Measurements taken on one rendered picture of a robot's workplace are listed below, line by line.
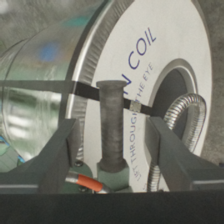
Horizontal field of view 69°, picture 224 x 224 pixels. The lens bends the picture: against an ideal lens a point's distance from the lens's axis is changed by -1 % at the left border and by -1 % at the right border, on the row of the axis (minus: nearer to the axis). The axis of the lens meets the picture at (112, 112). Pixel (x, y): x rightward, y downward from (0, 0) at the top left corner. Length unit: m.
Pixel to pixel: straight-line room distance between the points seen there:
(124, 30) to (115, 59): 0.09
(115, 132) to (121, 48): 0.32
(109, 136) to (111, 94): 0.06
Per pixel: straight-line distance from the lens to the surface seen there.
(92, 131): 0.44
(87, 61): 0.41
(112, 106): 0.22
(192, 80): 0.99
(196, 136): 0.33
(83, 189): 0.26
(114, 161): 0.25
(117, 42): 0.49
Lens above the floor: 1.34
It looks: 30 degrees down
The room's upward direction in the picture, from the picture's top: 135 degrees counter-clockwise
